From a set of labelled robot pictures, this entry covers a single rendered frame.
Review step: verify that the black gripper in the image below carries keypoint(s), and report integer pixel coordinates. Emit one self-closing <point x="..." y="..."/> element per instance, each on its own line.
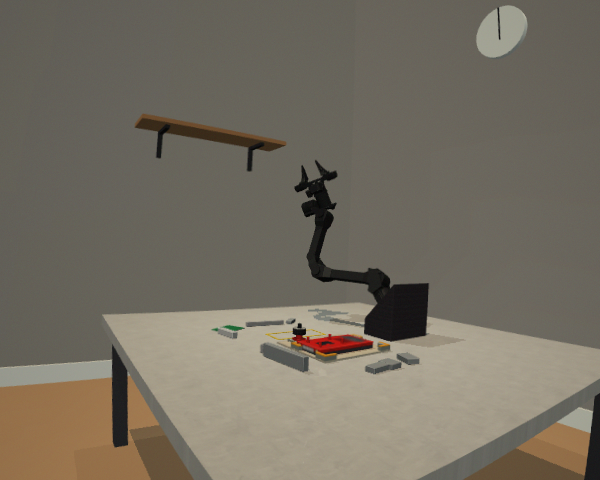
<point x="326" y="176"/>

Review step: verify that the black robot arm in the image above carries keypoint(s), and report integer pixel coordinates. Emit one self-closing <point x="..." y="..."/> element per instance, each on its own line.
<point x="377" y="281"/>

